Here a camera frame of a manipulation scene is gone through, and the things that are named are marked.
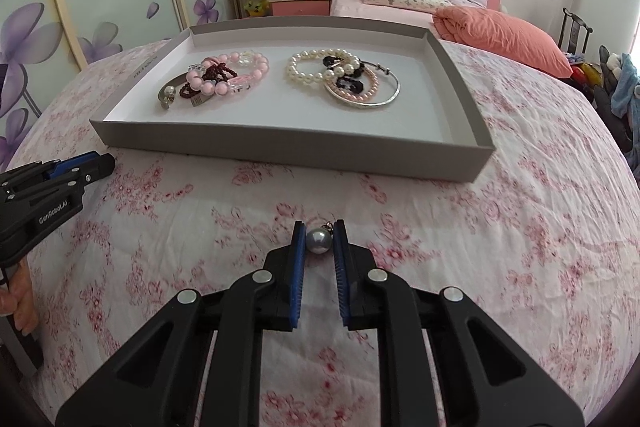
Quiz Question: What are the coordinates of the grey cardboard tray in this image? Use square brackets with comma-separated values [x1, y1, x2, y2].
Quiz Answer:
[89, 13, 497, 184]

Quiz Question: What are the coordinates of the black bead bracelet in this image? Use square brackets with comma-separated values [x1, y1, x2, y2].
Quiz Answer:
[322, 54, 366, 92]

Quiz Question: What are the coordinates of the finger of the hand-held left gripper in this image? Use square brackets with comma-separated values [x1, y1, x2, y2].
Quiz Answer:
[60, 153, 117, 198]
[10, 150, 98, 181]

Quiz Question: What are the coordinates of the silver cuff bracelet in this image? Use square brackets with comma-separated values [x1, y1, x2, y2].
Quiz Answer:
[158, 84, 211, 108]

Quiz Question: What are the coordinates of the grey pearl earring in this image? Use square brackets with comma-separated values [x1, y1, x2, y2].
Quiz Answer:
[305, 221, 335, 255]

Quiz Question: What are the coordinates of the dark wooden chair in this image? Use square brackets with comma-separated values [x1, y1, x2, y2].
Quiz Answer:
[557, 8, 593, 52]

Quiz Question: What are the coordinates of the blue plush garment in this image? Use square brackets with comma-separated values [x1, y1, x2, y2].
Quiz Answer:
[610, 53, 640, 118]

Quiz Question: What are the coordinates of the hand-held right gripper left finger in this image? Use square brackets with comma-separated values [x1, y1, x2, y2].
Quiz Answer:
[55, 221, 307, 427]

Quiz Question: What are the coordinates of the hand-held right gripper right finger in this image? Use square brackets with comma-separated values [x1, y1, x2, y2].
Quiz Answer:
[332, 219, 586, 427]

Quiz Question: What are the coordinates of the pink bead bracelet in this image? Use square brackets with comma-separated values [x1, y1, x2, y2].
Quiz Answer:
[186, 51, 271, 96]

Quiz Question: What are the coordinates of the peach pearl bracelet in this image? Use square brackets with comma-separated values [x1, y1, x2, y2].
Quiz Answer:
[325, 67, 381, 104]

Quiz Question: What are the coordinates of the pink nightstand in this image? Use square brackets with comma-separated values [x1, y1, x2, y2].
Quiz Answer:
[265, 0, 333, 18]

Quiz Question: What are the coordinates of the orange duvet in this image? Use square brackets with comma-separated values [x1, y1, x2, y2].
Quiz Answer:
[432, 5, 575, 79]

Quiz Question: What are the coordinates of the thin silver bangle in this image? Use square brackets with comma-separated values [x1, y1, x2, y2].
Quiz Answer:
[325, 61, 402, 109]

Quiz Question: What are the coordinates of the pink floral bedsheet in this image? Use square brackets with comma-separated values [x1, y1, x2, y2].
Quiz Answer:
[0, 14, 640, 427]

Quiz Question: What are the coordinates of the pink bed mattress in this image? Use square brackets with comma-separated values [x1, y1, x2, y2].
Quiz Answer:
[330, 0, 441, 28]

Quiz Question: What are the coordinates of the white pearl bracelet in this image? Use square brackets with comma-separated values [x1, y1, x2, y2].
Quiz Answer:
[286, 48, 361, 95]

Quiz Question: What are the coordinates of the person's left hand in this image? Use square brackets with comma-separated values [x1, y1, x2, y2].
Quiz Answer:
[0, 264, 40, 338]

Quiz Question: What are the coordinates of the dark red bead bracelet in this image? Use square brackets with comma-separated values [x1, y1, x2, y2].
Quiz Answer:
[179, 61, 240, 100]

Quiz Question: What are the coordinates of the pile of colourful clothes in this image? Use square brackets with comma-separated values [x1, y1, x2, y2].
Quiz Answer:
[570, 52, 608, 92]

